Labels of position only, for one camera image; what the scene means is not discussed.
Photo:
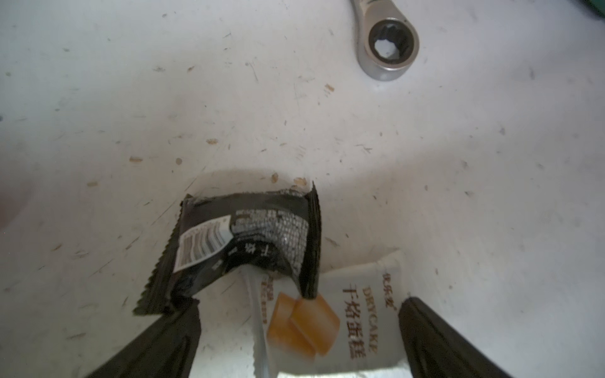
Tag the silver ratchet wrench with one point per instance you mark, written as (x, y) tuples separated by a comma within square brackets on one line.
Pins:
[(388, 43)]

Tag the black cookie packet orange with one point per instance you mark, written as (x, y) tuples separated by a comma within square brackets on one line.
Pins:
[(276, 231)]

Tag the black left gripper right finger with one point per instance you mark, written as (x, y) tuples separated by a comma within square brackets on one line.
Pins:
[(435, 349)]

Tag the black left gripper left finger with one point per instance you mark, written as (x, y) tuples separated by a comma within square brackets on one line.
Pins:
[(165, 349)]

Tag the green plastic tool case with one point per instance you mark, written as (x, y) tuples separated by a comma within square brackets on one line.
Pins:
[(596, 7)]

